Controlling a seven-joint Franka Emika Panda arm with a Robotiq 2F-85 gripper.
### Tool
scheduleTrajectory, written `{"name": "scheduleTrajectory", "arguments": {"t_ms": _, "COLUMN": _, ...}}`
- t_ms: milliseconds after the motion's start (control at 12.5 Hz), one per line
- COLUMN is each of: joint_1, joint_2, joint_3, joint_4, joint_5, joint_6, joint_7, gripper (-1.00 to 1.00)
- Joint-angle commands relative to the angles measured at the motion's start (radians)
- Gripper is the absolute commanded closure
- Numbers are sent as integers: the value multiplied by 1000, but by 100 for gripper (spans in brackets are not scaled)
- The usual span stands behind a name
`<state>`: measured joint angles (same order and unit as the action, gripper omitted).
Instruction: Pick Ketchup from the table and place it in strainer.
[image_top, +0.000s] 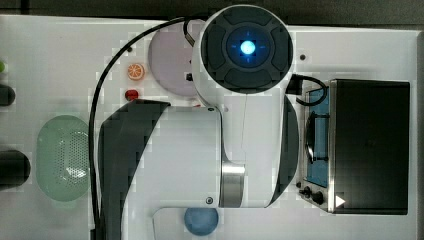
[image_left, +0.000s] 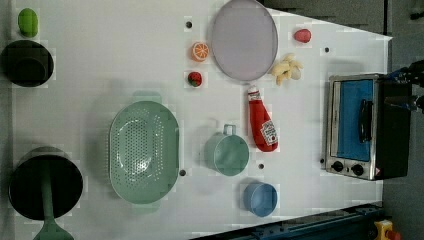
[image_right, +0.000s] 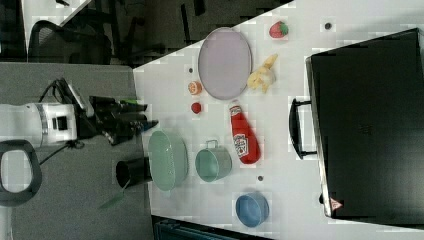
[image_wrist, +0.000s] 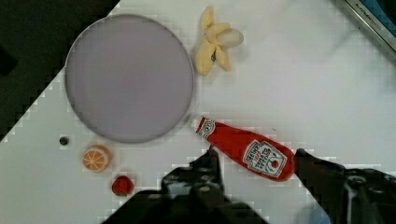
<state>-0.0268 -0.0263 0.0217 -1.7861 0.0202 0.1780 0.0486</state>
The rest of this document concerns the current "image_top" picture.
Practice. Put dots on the green oval strainer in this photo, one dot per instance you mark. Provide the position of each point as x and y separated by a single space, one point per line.
62 161

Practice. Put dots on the small black cylinder container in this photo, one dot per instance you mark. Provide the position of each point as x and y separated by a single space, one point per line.
7 95

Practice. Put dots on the blue bowl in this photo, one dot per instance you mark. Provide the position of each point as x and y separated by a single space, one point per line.
201 221

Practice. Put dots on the lavender round plate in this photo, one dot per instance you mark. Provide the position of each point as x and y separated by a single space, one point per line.
169 59

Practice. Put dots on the green lime toy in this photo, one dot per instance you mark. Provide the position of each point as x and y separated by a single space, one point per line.
2 67

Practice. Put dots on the large black cylinder container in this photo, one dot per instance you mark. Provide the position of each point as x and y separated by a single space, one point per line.
15 169

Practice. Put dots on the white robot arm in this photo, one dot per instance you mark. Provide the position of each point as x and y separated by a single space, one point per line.
238 149

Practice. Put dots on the small red strawberry toy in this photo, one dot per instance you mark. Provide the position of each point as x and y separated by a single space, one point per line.
131 94

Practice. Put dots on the orange slice toy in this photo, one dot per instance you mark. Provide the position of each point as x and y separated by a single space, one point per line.
135 71

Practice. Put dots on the black toaster oven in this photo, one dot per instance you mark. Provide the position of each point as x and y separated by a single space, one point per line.
355 147

